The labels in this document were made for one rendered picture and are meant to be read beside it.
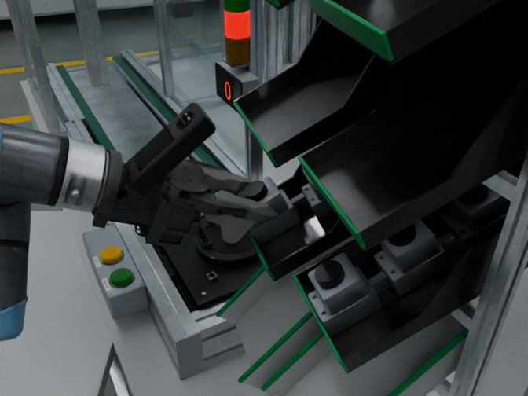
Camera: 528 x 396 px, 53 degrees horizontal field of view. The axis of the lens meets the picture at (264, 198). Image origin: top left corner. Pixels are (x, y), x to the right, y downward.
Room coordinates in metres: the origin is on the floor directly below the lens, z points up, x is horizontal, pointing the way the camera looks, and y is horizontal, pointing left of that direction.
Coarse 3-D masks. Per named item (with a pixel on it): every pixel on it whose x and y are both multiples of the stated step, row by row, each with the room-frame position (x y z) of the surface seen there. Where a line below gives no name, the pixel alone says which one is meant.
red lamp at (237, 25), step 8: (224, 16) 1.02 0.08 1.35; (232, 16) 1.00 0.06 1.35; (240, 16) 1.00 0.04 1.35; (248, 16) 1.01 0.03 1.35; (232, 24) 1.00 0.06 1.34; (240, 24) 1.00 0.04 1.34; (248, 24) 1.01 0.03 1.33; (232, 32) 1.00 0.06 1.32; (240, 32) 1.00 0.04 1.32; (248, 32) 1.01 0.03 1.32
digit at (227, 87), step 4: (224, 76) 1.02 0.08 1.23; (228, 76) 1.00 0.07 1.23; (224, 80) 1.02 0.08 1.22; (228, 80) 1.00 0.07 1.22; (232, 80) 0.99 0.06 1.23; (224, 84) 1.02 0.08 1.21; (228, 84) 1.01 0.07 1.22; (232, 84) 0.99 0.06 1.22; (224, 88) 1.02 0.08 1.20; (228, 88) 1.01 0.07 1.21; (232, 88) 0.99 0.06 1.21; (224, 92) 1.02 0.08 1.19; (228, 92) 1.01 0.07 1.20; (232, 92) 0.99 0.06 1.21; (224, 96) 1.02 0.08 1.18; (228, 96) 1.01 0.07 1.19; (232, 96) 0.99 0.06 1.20; (228, 100) 1.01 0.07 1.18; (232, 100) 0.99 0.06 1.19; (232, 104) 0.99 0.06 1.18
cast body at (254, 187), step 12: (264, 180) 0.57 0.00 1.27; (240, 192) 0.56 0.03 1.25; (252, 192) 0.54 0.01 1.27; (264, 192) 0.54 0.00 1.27; (276, 192) 0.54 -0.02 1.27; (276, 204) 0.53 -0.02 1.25; (288, 204) 0.55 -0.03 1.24; (300, 204) 0.56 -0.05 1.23; (288, 216) 0.54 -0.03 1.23; (252, 228) 0.53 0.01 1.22; (264, 228) 0.53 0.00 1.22; (276, 228) 0.53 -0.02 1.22; (288, 228) 0.54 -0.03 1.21; (264, 240) 0.53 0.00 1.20
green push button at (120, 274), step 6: (114, 270) 0.72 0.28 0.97; (120, 270) 0.72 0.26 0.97; (126, 270) 0.72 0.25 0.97; (114, 276) 0.71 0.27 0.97; (120, 276) 0.71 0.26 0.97; (126, 276) 0.71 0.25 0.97; (132, 276) 0.71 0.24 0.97; (114, 282) 0.69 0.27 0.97; (120, 282) 0.69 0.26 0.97; (126, 282) 0.69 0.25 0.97
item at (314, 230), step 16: (304, 176) 0.61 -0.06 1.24; (288, 192) 0.61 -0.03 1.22; (304, 224) 0.54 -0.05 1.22; (320, 224) 0.53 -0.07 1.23; (336, 224) 0.49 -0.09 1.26; (272, 240) 0.53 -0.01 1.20; (288, 240) 0.52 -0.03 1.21; (304, 240) 0.51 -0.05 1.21; (320, 240) 0.48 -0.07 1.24; (336, 240) 0.49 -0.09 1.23; (272, 256) 0.50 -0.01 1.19; (288, 256) 0.47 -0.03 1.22; (304, 256) 0.48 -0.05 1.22; (272, 272) 0.46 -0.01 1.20; (288, 272) 0.47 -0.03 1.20
